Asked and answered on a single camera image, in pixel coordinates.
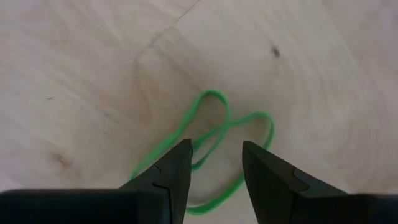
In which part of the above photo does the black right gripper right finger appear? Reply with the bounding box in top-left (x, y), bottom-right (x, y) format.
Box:
top-left (242, 140), bottom-right (398, 224)

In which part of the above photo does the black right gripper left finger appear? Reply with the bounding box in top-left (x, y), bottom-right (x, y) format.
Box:
top-left (0, 138), bottom-right (193, 224)

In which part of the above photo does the green rubber band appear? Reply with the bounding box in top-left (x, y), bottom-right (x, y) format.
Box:
top-left (128, 88), bottom-right (275, 216)

